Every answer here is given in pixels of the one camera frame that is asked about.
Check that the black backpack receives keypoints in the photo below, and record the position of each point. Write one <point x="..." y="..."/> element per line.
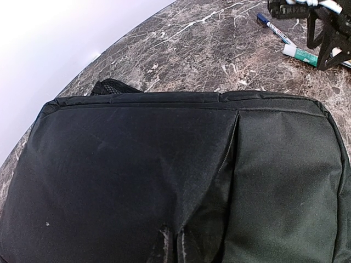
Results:
<point x="180" y="177"/>

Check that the small white marker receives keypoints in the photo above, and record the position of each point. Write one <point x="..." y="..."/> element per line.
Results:
<point x="278" y="32"/>

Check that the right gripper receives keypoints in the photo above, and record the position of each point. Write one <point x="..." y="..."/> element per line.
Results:
<point x="335" y="48"/>

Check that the green cap glue stick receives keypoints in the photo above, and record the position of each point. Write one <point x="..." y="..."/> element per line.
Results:
<point x="300" y="54"/>

